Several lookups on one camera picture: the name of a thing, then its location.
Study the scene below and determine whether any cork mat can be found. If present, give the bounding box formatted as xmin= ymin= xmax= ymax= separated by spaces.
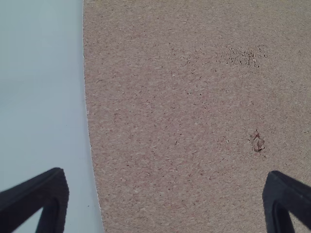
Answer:
xmin=82 ymin=0 xmax=311 ymax=233

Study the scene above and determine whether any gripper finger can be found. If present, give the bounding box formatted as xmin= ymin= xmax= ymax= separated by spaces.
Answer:
xmin=262 ymin=170 xmax=311 ymax=233
xmin=0 ymin=167 xmax=70 ymax=233

